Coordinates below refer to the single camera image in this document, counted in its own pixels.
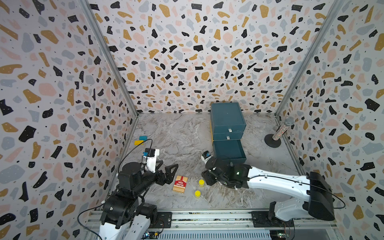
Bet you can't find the yellow paint can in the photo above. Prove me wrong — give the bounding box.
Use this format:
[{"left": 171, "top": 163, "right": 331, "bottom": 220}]
[
  {"left": 195, "top": 190, "right": 201, "bottom": 198},
  {"left": 199, "top": 179, "right": 205, "bottom": 187}
]

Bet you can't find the teal drawer cabinet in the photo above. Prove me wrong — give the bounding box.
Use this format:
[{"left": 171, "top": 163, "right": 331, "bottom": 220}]
[{"left": 210, "top": 103, "right": 247, "bottom": 164}]

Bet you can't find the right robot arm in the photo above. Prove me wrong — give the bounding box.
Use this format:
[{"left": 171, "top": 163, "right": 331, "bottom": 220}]
[{"left": 201, "top": 152, "right": 336, "bottom": 222}]

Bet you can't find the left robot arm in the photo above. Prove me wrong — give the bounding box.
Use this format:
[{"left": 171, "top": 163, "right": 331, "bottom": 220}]
[{"left": 99, "top": 161, "right": 179, "bottom": 240}]

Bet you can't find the red Texas Hold'em card box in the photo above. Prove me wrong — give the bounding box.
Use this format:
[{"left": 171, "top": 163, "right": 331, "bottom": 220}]
[{"left": 173, "top": 175, "right": 188, "bottom": 194}]

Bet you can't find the yellow block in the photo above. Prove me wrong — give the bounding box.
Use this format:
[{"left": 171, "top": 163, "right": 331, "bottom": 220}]
[{"left": 134, "top": 140, "right": 144, "bottom": 146}]

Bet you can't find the glitter microphone on stand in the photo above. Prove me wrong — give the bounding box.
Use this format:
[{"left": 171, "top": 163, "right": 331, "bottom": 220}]
[{"left": 264, "top": 117, "right": 295, "bottom": 148}]

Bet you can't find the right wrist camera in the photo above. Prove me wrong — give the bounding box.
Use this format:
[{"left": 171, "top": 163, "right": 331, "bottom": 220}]
[{"left": 201, "top": 151, "right": 212, "bottom": 164}]

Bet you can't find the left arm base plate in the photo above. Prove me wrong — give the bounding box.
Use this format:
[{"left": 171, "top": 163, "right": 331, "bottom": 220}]
[{"left": 149, "top": 212, "right": 173, "bottom": 230}]

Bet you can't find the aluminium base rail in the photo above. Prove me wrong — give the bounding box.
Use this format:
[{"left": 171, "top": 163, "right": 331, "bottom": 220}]
[{"left": 83, "top": 208, "right": 343, "bottom": 240}]

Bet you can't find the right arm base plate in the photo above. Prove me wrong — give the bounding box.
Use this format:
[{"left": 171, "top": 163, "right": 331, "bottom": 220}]
[{"left": 251, "top": 211, "right": 294, "bottom": 228}]

